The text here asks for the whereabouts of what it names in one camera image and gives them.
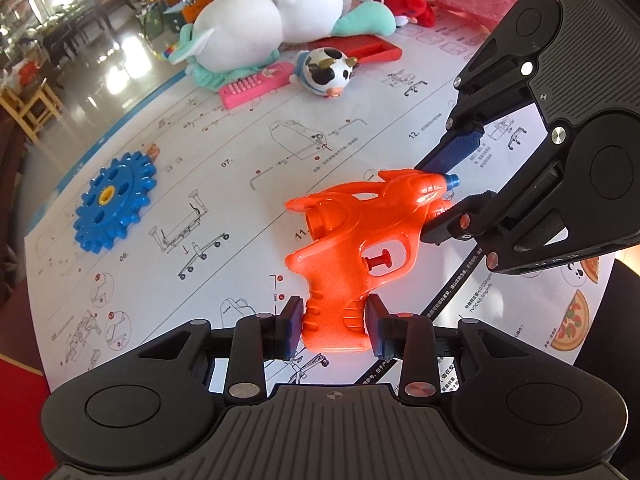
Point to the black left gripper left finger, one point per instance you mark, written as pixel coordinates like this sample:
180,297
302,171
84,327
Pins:
257,339

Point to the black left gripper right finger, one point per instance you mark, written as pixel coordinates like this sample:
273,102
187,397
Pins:
409,338

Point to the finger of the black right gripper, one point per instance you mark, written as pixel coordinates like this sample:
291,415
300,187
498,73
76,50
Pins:
455,221
460,141

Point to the orange toy water gun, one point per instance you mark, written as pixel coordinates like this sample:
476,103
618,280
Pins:
364,234

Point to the orange plastic cup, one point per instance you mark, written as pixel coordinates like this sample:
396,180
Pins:
153,151

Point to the white instruction sheet poster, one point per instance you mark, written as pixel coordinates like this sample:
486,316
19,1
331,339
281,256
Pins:
212,242

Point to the red flat plastic case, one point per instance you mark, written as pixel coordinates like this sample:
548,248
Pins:
367,48

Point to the red plush toy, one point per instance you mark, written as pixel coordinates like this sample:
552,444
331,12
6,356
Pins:
406,12

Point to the cow pattern ball figurine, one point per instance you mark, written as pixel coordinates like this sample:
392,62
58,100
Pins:
324,71

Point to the pink toy phone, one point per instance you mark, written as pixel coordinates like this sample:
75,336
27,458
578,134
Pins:
270,78

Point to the blue plastic gear toy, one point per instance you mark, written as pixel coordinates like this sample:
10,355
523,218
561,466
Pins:
113,201

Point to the white unicorn plush toy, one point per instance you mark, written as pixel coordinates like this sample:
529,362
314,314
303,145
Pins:
233,39

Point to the small wooden chair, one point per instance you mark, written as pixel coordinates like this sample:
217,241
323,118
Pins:
35,111

